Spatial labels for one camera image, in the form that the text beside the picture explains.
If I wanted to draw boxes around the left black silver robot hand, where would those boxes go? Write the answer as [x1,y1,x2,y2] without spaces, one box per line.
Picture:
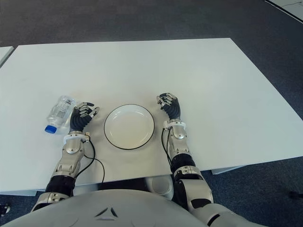
[69,101,100,133]

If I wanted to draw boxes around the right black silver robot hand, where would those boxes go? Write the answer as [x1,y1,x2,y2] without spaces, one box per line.
[156,92,182,121]

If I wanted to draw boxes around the clear glass cup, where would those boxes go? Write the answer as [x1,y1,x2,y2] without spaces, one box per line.
[44,95,77,135]

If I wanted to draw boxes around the white plate with black rim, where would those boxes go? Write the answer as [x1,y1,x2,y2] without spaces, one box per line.
[104,104,156,150]

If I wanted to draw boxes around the white neighbouring table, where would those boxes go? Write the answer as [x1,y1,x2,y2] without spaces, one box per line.
[0,46,15,69]

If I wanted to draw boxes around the grey robot torso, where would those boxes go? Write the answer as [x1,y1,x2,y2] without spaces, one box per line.
[0,188,303,227]

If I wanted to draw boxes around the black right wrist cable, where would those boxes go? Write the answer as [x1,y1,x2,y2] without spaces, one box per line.
[161,127,173,167]

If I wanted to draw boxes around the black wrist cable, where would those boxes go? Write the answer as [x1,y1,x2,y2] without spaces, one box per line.
[82,136,106,185]
[161,127,173,167]

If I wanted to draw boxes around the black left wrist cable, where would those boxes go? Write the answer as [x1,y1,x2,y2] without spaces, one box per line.
[82,136,106,185]

